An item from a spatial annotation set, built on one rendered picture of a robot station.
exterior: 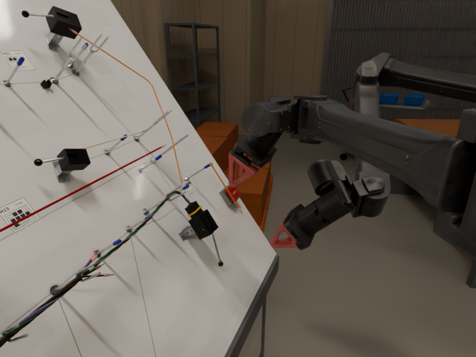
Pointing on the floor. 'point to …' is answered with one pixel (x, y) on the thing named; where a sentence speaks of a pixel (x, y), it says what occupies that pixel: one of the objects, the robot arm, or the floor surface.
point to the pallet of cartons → (210, 128)
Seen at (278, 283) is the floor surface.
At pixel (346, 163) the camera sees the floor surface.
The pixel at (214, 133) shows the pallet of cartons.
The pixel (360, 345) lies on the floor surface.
